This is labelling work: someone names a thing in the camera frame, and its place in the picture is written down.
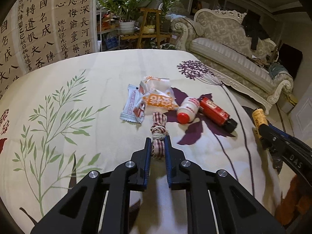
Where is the red tube black cap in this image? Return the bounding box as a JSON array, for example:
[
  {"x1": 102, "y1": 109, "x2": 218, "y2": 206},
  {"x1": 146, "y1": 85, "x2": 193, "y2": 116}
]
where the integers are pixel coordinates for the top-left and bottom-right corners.
[{"x1": 199, "y1": 97, "x2": 238, "y2": 133}]

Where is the calligraphy folding screen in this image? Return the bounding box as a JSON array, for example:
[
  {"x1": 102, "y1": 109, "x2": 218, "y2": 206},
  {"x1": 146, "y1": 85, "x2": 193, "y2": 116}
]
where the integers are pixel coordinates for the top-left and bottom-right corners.
[{"x1": 0, "y1": 0, "x2": 98, "y2": 95}]

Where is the orange clear plastic wrapper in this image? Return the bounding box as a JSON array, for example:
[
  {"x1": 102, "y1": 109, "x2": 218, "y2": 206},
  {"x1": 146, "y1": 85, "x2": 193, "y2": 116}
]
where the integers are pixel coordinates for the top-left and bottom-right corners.
[{"x1": 139, "y1": 76, "x2": 179, "y2": 110}]

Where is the white potted green plant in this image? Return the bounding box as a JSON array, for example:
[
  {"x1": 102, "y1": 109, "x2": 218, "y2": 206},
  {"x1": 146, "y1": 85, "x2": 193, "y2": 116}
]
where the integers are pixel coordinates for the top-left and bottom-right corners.
[{"x1": 97, "y1": 0, "x2": 149, "y2": 35}]

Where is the metal storage shelf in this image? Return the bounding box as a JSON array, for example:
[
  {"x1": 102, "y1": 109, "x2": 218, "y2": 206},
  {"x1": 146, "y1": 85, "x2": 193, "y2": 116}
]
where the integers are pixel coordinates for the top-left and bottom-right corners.
[{"x1": 96, "y1": 9, "x2": 120, "y2": 52}]

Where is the red white braided rope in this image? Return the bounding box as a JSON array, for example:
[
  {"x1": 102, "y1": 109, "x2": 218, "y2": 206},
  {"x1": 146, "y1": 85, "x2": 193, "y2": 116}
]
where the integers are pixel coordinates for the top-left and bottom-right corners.
[{"x1": 150, "y1": 111, "x2": 169, "y2": 160}]

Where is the yellow cylindrical tube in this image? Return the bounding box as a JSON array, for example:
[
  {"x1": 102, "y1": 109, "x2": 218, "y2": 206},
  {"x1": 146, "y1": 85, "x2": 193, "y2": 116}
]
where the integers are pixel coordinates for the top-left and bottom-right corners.
[{"x1": 252, "y1": 108, "x2": 268, "y2": 139}]

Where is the wooden plant stand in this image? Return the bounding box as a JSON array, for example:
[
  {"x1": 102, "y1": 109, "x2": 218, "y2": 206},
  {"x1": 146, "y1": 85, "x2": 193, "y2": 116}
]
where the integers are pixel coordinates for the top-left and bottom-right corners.
[{"x1": 118, "y1": 7, "x2": 171, "y2": 49}]

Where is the white bottle red cap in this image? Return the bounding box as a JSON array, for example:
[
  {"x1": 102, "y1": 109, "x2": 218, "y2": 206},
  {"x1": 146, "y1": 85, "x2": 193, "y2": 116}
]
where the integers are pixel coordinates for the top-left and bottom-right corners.
[{"x1": 177, "y1": 97, "x2": 200, "y2": 124}]

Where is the teal cloth on sofa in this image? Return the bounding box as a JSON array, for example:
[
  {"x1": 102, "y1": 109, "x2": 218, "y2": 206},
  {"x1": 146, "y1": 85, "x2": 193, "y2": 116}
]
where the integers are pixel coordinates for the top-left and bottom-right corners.
[{"x1": 269, "y1": 62, "x2": 289, "y2": 79}]

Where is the ornate cream sofa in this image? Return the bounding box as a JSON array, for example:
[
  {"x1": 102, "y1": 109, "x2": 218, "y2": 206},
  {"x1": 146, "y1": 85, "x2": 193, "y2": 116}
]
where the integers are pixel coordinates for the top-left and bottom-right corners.
[{"x1": 171, "y1": 9, "x2": 293, "y2": 113}]

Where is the silver white snack wrapper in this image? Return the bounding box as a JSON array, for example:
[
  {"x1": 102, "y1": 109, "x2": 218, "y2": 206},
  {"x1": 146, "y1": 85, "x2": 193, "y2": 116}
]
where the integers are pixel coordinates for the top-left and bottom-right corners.
[{"x1": 120, "y1": 85, "x2": 145, "y2": 124}]

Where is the floral cream tablecloth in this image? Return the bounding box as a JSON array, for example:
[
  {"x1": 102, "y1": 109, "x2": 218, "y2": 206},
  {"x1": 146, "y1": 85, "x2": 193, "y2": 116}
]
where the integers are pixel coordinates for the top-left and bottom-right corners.
[{"x1": 1, "y1": 50, "x2": 281, "y2": 233}]

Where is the black garment on sofa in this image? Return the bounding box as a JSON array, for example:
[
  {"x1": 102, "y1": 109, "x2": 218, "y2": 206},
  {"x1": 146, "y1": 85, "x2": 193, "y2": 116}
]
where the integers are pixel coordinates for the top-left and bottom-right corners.
[{"x1": 242, "y1": 10, "x2": 269, "y2": 51}]

